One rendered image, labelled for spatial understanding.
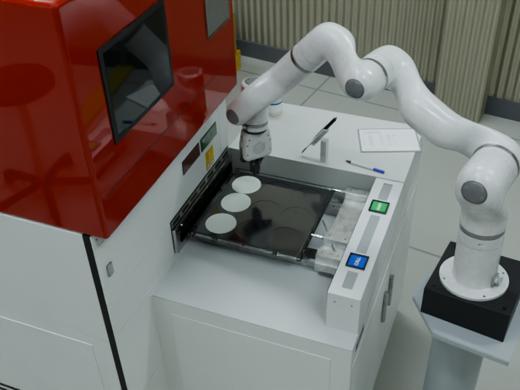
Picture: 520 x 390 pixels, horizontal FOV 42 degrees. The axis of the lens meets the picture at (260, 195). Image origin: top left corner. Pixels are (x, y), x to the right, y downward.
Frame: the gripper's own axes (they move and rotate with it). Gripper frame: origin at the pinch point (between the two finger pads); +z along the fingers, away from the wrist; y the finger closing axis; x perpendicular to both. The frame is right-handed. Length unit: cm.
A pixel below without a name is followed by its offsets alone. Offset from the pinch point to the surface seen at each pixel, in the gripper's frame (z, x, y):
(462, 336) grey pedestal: 18, -78, 23
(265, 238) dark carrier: 10.5, -22.4, -8.6
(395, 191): 2.6, -30.5, 34.8
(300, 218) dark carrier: 9.9, -19.8, 5.8
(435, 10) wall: 29, 134, 199
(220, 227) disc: 10.9, -10.0, -18.3
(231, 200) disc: 10.3, 0.3, -8.8
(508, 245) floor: 94, 0, 143
